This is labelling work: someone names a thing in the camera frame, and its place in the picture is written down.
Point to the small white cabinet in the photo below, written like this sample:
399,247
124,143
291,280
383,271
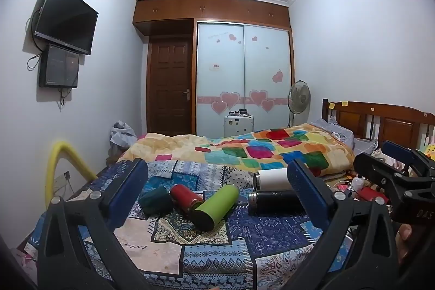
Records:
238,127

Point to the small white bottle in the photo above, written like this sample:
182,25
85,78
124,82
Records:
358,182

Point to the wooden bed headboard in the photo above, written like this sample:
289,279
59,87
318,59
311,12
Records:
384,122

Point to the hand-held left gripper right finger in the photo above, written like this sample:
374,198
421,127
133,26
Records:
307,195

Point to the dark green cup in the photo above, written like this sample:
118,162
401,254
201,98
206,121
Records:
155,201

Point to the white cup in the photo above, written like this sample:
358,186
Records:
272,179

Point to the dark wall-mounted screen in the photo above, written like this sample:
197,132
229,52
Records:
59,67

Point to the grey pillow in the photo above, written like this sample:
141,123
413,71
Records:
340,133

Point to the colourful checked quilt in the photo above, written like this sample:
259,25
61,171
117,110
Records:
238,149

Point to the red packet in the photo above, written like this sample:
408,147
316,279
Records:
372,194

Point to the yellow foam tube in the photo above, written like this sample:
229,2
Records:
66,149

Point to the standing electric fan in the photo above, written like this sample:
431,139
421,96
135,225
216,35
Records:
299,96

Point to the red cup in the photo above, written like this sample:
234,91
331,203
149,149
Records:
185,196

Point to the grey clothes pile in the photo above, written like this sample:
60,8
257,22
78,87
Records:
122,135

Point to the brown wooden door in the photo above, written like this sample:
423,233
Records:
170,86

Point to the person's right hand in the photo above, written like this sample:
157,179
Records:
404,239

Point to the black cup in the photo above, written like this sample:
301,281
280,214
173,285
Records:
275,203

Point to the wooden wardrobe with heart stickers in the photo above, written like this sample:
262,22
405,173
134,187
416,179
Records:
217,38

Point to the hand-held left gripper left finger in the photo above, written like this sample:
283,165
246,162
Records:
127,191

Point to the blue patchwork blanket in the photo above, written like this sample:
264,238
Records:
210,256

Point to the yellow plush toy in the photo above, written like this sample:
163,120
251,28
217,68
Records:
429,150

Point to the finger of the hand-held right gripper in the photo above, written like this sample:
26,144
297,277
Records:
407,154
380,171

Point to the wall-mounted black television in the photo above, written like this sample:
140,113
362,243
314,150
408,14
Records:
64,20

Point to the lime green cup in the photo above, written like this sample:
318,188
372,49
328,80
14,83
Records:
214,206

